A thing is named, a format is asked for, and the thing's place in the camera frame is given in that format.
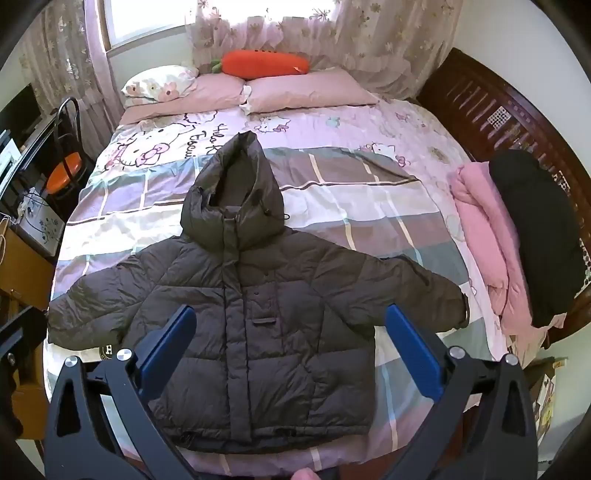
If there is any dark wooden nightstand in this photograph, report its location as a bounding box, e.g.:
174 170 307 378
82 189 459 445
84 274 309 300
416 46 591 354

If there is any wooden desk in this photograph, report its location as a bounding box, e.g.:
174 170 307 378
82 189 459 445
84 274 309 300
0 215 58 444

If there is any black monitor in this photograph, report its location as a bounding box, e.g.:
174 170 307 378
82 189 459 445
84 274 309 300
0 83 43 139

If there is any pink pillow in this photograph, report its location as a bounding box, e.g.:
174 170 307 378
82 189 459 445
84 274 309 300
124 74 246 121
242 68 380 116

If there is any cartoon plaid bed cover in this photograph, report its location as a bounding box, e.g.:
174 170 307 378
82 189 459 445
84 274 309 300
44 92 511 474

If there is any orange carrot plush pillow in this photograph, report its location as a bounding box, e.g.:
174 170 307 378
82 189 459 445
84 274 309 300
210 48 311 76

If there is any white floral box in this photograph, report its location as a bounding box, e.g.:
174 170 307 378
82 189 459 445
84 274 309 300
13 191 66 258

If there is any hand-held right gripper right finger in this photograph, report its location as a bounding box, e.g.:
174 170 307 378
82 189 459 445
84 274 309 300
385 304 539 480

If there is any black garment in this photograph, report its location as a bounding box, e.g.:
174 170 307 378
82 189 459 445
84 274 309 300
488 150 587 328

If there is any pink floral side curtain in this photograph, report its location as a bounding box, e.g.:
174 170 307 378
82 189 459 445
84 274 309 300
18 0 122 137

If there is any dark brown hooded puffer jacket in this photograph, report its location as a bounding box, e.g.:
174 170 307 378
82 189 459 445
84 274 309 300
46 130 471 450

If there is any white floral pillow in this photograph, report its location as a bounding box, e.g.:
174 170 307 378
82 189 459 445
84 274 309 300
121 65 199 110

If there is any window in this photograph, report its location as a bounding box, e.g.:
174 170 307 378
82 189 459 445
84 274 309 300
99 0 333 52

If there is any chair with orange seat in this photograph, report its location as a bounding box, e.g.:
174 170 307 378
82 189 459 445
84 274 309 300
45 97 94 206

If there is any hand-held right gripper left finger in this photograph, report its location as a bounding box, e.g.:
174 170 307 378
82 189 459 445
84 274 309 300
44 305 199 480

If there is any pink garment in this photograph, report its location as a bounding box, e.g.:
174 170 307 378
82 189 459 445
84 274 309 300
450 161 570 346

